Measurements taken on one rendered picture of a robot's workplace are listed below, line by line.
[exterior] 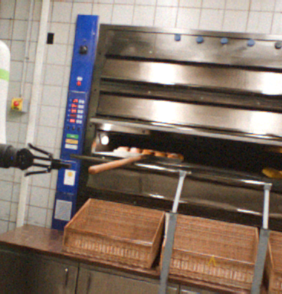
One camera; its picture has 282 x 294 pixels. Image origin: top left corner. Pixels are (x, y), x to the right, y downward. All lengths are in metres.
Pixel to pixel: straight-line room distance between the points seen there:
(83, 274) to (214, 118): 1.32
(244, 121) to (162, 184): 0.68
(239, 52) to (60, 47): 1.26
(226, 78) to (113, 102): 0.79
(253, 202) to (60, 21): 1.86
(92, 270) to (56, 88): 1.36
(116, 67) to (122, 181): 0.81
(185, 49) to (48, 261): 1.66
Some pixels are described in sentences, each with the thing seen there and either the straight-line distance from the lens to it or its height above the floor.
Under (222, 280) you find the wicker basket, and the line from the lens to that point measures 2.45.
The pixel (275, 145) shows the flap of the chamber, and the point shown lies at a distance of 2.70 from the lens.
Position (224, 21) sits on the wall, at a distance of 2.95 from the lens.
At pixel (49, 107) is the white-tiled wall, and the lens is 3.10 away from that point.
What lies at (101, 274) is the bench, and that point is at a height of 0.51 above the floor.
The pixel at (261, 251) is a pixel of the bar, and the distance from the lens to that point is 2.30.
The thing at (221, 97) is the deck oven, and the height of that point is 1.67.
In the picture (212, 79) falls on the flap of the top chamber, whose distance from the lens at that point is 2.86.
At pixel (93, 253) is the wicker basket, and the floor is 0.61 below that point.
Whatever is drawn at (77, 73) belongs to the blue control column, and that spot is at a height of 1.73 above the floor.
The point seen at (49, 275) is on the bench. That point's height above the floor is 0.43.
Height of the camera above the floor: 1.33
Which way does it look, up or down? 4 degrees down
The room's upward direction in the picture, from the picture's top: 8 degrees clockwise
